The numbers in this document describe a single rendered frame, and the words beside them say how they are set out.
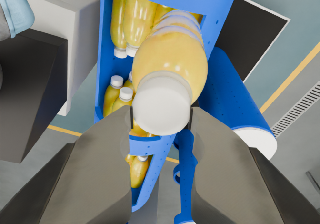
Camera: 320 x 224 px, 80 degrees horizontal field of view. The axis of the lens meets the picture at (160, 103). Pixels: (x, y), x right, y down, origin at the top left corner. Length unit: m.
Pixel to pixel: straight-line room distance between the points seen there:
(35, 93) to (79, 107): 1.77
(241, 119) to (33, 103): 0.71
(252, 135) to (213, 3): 0.59
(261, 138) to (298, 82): 1.37
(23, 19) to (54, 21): 0.20
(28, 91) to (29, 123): 0.07
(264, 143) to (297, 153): 2.06
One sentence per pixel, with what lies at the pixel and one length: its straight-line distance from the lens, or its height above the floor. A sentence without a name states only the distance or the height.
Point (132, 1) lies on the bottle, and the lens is 0.46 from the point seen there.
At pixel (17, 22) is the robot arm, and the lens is 0.33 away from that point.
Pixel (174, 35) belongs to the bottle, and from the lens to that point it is 0.17.
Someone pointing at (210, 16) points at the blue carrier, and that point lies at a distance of 0.40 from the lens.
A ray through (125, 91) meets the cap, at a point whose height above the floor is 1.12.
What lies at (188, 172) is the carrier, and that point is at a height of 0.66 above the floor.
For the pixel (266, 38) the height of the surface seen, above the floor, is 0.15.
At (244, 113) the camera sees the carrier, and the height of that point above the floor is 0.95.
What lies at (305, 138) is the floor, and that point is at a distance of 2.78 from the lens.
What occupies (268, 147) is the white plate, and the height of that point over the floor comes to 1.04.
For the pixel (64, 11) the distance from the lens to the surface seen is 0.50.
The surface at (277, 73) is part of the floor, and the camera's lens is 2.04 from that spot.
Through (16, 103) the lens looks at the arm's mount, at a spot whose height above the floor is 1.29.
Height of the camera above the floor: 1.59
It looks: 53 degrees down
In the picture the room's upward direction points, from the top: 176 degrees counter-clockwise
